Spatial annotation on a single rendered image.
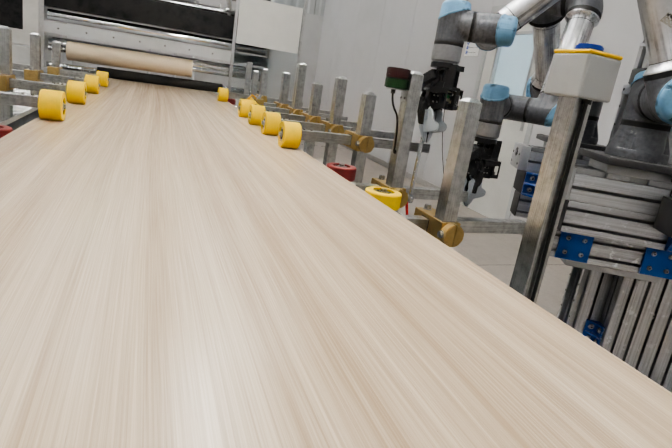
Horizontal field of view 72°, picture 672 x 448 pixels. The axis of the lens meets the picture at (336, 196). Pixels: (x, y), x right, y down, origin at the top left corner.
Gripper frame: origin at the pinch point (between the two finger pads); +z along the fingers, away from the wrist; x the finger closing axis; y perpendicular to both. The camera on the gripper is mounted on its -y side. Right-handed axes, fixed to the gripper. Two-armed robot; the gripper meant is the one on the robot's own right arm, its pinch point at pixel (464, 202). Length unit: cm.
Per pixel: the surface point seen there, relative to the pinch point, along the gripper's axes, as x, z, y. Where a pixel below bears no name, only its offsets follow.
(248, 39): 247, -49, -25
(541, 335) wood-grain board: -80, -8, -51
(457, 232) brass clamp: -33.6, -2.0, -27.1
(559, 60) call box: -53, -38, -31
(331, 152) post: 44, -4, -28
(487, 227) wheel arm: -26.6, -1.0, -13.0
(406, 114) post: -5.9, -23.9, -28.8
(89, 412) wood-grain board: -84, -8, -92
